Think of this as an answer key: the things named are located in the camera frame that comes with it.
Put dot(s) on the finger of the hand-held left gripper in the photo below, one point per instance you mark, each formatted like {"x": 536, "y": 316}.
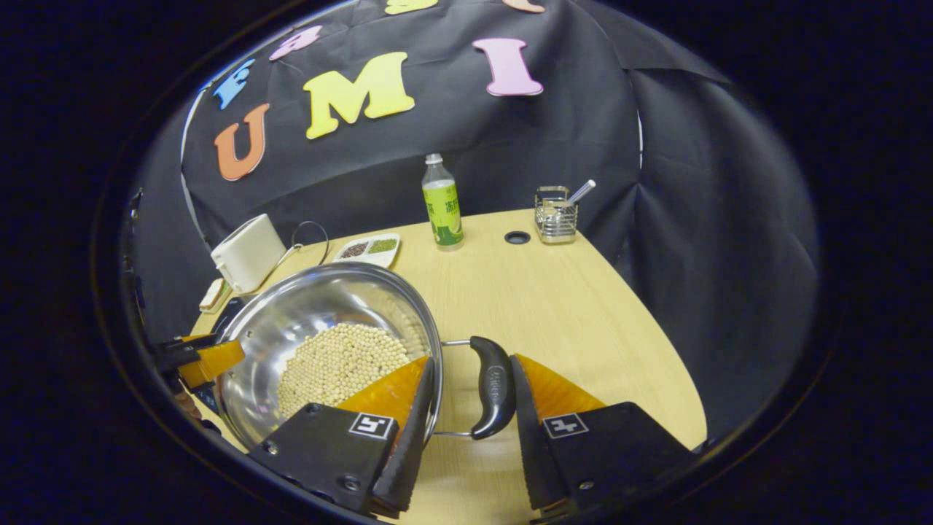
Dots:
{"x": 211, "y": 361}

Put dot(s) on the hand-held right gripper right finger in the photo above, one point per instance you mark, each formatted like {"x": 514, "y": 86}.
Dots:
{"x": 528, "y": 437}

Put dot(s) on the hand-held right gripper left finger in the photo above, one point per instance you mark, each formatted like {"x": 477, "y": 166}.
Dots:
{"x": 415, "y": 437}

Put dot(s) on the black induction cooktop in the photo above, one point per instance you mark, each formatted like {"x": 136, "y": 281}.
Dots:
{"x": 227, "y": 312}

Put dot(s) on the toast sandwich with lettuce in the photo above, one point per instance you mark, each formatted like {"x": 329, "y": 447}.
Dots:
{"x": 213, "y": 292}

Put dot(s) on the pile of soybeans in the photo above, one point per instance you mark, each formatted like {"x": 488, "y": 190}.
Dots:
{"x": 335, "y": 364}

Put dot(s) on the white toaster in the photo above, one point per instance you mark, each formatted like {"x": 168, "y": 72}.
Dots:
{"x": 248, "y": 255}

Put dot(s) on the white divided bean dish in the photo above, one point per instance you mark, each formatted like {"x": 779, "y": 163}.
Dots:
{"x": 368, "y": 249}

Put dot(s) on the black table grommet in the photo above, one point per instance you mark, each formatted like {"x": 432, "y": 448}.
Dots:
{"x": 517, "y": 237}

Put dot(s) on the green label drink bottle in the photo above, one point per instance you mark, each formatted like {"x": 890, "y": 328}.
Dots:
{"x": 443, "y": 211}

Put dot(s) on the metal spoon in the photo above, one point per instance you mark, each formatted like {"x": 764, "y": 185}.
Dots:
{"x": 583, "y": 189}

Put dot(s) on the black backdrop cloth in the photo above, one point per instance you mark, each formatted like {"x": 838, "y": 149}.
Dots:
{"x": 583, "y": 131}

